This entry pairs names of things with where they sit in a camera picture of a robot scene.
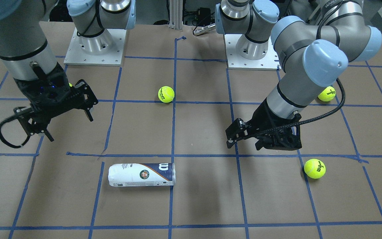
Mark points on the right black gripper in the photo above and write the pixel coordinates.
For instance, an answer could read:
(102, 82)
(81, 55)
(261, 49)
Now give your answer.
(37, 122)

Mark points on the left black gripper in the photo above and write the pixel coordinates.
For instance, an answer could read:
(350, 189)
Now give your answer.
(266, 117)

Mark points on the white blue tennis ball can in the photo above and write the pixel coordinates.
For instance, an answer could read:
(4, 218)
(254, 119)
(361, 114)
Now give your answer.
(142, 174)

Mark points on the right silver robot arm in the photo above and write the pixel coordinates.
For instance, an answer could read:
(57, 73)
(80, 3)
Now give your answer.
(25, 52)

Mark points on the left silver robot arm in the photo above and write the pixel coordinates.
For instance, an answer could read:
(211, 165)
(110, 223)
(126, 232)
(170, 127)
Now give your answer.
(312, 57)

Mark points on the Wilson tennis ball front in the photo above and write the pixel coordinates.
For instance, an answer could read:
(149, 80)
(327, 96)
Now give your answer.
(314, 168)

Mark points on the wilson tennis ball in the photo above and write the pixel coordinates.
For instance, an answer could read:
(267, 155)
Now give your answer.
(327, 95)
(314, 168)

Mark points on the Head tennis ball centre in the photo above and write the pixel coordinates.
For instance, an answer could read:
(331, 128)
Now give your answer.
(166, 94)

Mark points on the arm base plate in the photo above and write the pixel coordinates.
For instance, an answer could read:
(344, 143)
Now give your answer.
(95, 53)
(243, 54)

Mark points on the aluminium frame post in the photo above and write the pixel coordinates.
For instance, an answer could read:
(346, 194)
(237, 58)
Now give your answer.
(175, 14)

